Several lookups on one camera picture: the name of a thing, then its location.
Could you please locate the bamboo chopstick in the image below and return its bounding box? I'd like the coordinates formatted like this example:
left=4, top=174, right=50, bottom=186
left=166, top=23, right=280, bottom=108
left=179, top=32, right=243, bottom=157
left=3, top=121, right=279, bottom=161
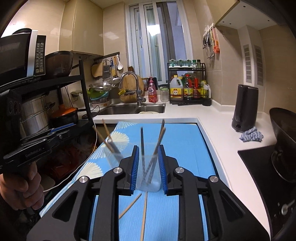
left=144, top=119, right=165, bottom=184
left=140, top=192, right=148, bottom=241
left=142, top=120, right=166, bottom=185
left=102, top=119, right=123, bottom=162
left=93, top=126, right=115, bottom=153
left=118, top=193, right=142, bottom=219

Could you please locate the chrome kitchen faucet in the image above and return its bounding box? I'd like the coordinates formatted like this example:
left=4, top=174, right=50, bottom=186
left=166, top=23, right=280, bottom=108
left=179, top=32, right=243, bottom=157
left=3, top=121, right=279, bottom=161
left=118, top=71, right=147, bottom=107

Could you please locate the hanging kitchen tools rack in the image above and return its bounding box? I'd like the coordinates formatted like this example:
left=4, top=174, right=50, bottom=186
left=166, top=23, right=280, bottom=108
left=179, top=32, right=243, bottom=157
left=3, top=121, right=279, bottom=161
left=203, top=24, right=220, bottom=59

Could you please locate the person's left hand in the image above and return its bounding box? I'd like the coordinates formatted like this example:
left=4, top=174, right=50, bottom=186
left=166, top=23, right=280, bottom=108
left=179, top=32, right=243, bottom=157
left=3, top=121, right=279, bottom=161
left=1, top=162, right=44, bottom=210

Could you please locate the clear plastic utensil holder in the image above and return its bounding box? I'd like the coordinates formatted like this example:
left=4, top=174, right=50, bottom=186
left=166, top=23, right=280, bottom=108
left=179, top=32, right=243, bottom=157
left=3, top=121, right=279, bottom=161
left=104, top=136, right=161, bottom=192

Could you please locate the stainless steel stock pot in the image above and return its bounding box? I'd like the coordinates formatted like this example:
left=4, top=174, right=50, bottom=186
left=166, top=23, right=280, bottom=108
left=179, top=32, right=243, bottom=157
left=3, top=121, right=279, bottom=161
left=20, top=95, right=48, bottom=138

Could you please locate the blue white patterned table mat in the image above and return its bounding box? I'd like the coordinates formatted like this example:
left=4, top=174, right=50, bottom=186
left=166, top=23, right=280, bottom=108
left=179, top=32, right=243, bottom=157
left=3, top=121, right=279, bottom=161
left=40, top=120, right=218, bottom=241

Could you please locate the orange lidded pot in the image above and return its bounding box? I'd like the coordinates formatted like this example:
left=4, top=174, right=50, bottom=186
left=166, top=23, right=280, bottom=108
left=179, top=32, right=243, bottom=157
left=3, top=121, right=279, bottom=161
left=49, top=104, right=78, bottom=128

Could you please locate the stainless steel sink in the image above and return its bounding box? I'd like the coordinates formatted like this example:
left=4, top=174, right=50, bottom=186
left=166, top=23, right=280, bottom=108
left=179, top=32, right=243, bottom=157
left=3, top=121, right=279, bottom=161
left=98, top=104, right=166, bottom=115

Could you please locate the black metal shelf unit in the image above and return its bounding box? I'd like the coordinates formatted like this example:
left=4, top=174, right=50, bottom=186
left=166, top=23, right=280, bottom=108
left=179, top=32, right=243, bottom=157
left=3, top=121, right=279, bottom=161
left=0, top=59, right=94, bottom=149

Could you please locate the green colander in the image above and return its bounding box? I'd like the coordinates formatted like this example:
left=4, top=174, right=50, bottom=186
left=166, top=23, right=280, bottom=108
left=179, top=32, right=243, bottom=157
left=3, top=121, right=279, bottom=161
left=87, top=88, right=109, bottom=100

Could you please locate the red dish soap bottle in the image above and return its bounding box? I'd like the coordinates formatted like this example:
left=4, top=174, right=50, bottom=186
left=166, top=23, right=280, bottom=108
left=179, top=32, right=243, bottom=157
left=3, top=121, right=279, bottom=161
left=147, top=77, right=158, bottom=103

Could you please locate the glass jar with lid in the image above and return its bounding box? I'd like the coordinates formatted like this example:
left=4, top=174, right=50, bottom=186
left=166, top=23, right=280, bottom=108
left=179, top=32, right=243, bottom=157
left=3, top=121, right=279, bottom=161
left=159, top=83, right=170, bottom=102

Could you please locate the dark bowl on shelf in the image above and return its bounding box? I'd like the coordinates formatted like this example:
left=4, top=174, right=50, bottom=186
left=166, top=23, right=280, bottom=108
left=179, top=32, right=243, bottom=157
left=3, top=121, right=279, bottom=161
left=45, top=51, right=73, bottom=77

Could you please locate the wooden cutting board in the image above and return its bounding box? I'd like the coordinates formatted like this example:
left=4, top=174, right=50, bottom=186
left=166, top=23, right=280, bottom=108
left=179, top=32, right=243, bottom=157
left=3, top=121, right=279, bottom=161
left=119, top=74, right=146, bottom=103

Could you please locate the black microwave oven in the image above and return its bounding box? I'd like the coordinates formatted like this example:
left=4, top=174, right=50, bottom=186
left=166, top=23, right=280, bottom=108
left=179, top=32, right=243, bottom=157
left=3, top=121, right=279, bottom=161
left=0, top=28, right=46, bottom=84

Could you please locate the blue white dish cloth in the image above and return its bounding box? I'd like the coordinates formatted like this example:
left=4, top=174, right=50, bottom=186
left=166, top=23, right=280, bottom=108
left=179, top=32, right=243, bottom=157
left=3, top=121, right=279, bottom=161
left=239, top=126, right=264, bottom=142

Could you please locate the yellow oil jug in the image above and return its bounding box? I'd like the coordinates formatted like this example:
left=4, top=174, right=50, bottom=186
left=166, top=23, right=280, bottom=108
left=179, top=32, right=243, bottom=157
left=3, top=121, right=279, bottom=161
left=170, top=75, right=183, bottom=101

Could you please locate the hanging metal grater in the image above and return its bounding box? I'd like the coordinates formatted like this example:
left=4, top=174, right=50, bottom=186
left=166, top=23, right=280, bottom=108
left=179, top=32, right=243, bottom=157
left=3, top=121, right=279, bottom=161
left=102, top=59, right=111, bottom=79

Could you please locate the black knife block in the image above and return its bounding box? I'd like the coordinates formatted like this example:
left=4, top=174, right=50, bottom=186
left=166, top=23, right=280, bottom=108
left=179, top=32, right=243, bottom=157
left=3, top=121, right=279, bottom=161
left=231, top=84, right=259, bottom=133

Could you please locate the black spice rack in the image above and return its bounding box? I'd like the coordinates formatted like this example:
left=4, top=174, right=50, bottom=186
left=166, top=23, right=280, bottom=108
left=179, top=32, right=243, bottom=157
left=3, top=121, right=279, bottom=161
left=166, top=60, right=211, bottom=106

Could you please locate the hanging white ladle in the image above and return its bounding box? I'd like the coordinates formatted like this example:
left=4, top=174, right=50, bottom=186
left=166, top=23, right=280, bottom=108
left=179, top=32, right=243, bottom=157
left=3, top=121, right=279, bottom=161
left=116, top=55, right=123, bottom=70

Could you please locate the black wok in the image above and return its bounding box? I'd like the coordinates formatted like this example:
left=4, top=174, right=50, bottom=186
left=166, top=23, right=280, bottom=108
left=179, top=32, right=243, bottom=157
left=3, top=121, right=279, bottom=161
left=269, top=108, right=295, bottom=182

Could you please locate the range hood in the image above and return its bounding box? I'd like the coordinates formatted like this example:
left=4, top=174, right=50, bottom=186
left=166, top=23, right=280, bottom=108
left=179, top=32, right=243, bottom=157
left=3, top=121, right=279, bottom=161
left=207, top=1, right=295, bottom=30

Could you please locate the white power cable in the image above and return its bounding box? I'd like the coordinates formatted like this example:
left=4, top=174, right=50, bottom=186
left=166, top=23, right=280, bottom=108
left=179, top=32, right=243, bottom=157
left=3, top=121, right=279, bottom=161
left=43, top=126, right=98, bottom=193

